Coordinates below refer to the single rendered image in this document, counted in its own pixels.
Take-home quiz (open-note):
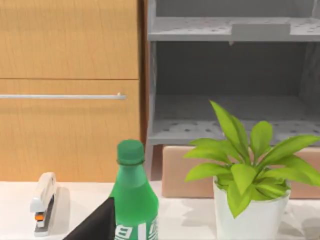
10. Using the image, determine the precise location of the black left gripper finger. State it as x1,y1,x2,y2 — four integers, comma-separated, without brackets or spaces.
62,196,116,240

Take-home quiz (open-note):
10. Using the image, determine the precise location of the green bottle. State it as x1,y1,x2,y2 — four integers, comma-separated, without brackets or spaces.
107,139,160,240

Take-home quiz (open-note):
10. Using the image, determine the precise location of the white stapler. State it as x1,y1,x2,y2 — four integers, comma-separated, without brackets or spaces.
29,171,57,237

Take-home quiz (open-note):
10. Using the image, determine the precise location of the wooden cupboard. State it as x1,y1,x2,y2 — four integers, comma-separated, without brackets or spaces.
0,0,151,183

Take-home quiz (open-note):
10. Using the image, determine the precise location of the green plant in white pot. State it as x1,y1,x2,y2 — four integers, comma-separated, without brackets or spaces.
183,100,320,240

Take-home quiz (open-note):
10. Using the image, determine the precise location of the wooden cupboard door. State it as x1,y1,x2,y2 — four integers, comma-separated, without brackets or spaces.
0,0,140,80

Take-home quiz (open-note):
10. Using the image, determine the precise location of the long metal handle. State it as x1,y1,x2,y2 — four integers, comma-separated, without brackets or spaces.
0,92,127,101

